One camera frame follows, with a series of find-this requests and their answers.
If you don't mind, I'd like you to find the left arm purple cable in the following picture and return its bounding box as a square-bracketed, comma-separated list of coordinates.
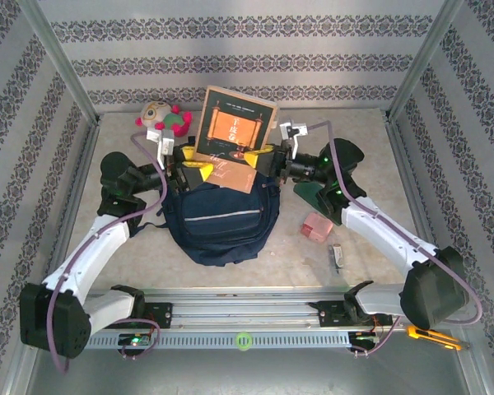
[48, 132, 169, 374]

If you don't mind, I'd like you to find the left aluminium frame post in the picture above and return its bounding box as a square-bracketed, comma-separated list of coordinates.
[16, 0, 100, 124]

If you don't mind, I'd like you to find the aluminium mounting rail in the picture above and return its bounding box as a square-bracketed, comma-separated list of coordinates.
[22, 286, 471, 330]

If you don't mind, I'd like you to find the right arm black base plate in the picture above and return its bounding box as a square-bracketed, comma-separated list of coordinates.
[317, 300, 394, 329]

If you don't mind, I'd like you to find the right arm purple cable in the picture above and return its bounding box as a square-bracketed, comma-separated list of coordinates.
[306, 121, 483, 358]

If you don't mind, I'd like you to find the left aluminium side rail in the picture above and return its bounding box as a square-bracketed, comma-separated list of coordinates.
[39, 118, 102, 301]

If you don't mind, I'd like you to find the navy blue student backpack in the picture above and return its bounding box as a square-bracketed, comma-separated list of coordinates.
[131, 143, 282, 267]

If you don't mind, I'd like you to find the right aluminium side rail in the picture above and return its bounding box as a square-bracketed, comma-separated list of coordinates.
[383, 114, 452, 297]

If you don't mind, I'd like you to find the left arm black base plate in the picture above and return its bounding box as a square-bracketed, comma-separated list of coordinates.
[98, 302, 174, 330]

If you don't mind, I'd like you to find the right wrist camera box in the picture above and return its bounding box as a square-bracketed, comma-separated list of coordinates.
[278, 119, 310, 156]

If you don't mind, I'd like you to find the right aluminium frame post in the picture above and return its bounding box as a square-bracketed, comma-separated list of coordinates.
[385, 0, 466, 120]

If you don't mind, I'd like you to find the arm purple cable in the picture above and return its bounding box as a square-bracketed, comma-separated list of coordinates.
[306, 121, 483, 358]
[48, 132, 169, 374]

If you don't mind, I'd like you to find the pink and white plush doll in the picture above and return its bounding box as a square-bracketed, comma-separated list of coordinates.
[134, 100, 193, 138]

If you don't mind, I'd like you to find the brown and black book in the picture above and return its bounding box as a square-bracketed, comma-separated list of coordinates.
[193, 85, 279, 194]

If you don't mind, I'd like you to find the slotted grey cable duct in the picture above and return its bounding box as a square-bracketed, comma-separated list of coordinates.
[38, 331, 383, 351]

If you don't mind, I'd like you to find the green pencil case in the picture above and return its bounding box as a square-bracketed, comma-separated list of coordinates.
[292, 180, 334, 216]

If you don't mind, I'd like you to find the aluminium frame post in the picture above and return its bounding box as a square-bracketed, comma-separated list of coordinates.
[385, 0, 466, 120]
[16, 0, 100, 124]

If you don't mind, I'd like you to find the small pink box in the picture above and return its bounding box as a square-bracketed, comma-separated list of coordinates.
[301, 211, 334, 240]

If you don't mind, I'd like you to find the yellow utility knife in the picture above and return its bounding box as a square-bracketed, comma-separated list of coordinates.
[407, 324, 464, 351]

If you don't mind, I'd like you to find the aluminium side rail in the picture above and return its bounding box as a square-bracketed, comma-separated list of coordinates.
[383, 114, 452, 297]
[39, 118, 102, 301]

